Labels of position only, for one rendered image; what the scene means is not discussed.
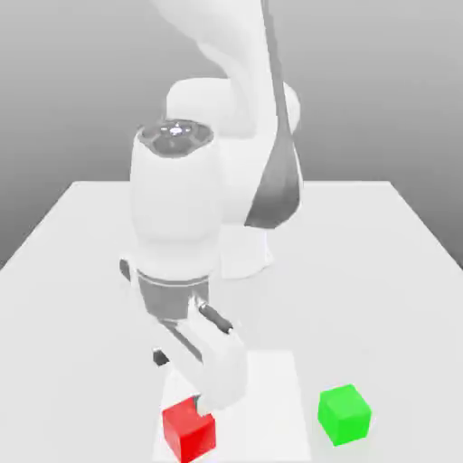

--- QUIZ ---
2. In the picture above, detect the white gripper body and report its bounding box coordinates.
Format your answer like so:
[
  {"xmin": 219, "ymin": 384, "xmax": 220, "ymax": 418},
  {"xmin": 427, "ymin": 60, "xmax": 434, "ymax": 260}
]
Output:
[{"xmin": 153, "ymin": 307, "xmax": 250, "ymax": 411}]

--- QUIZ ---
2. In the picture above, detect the small red cube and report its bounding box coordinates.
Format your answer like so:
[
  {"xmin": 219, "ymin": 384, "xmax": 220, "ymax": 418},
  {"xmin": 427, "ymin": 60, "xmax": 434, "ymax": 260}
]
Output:
[{"xmin": 161, "ymin": 395, "xmax": 217, "ymax": 463}]

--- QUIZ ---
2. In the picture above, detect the small green cube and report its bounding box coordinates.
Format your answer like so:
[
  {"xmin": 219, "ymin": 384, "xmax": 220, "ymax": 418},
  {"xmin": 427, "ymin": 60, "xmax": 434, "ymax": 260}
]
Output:
[{"xmin": 317, "ymin": 383, "xmax": 373, "ymax": 447}]

